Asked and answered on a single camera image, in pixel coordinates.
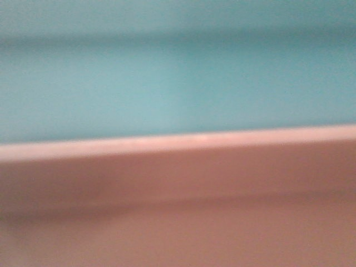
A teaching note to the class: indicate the light blue plastic box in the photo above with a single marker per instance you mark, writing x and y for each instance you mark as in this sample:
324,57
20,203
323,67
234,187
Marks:
95,69

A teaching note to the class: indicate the pink plastic box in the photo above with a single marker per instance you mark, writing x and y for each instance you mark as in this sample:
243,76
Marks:
281,197

